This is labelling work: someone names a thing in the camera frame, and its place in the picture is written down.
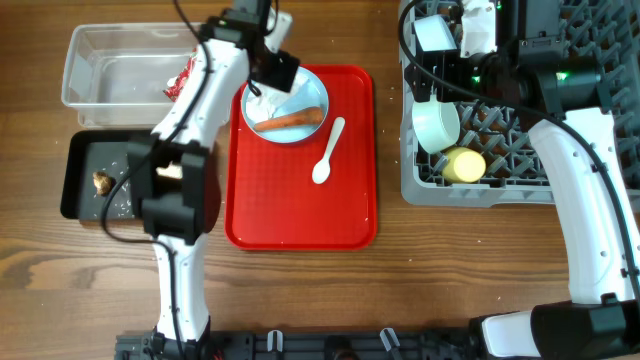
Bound clear plastic bin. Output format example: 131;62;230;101
61;22;197;129

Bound white tissue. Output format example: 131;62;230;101
245;71;309;123

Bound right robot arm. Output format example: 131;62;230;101
397;1;639;359

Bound grey dishwasher rack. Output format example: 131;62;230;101
399;1;639;208

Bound yellow plastic cup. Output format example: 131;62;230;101
442;147;486;183

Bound red serving tray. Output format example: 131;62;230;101
224;65;378;251

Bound large light blue plate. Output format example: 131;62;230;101
241;67;329;144

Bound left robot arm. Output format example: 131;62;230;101
124;1;300;359

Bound white rice pile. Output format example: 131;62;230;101
100;160;183;216

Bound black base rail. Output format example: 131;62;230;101
114;328;493;360

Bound red snack wrapper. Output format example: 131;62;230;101
163;48;198;102

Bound black tray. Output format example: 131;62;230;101
60;129;149;221

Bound orange carrot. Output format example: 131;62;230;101
254;107;324;132

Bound small light blue bowl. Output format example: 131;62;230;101
413;15;457;52

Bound mint green bowl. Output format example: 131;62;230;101
411;100;461;154

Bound white plastic spoon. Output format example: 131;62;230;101
312;117;346;184

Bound brown food scrap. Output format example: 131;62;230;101
92;171;114;196

